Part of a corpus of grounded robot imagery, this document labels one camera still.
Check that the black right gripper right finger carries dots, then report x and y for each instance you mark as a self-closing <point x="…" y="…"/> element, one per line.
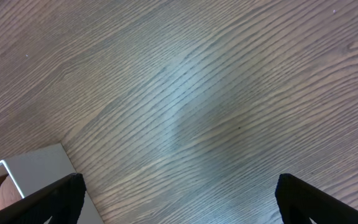
<point x="301" y="203"/>

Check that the brown plush toy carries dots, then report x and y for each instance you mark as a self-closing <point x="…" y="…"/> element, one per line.
<point x="9" y="193"/>

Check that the white cardboard box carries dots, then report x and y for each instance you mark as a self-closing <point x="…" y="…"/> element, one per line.
<point x="35" y="170"/>

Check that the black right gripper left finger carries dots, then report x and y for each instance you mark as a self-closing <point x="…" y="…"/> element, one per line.
<point x="58" y="203"/>

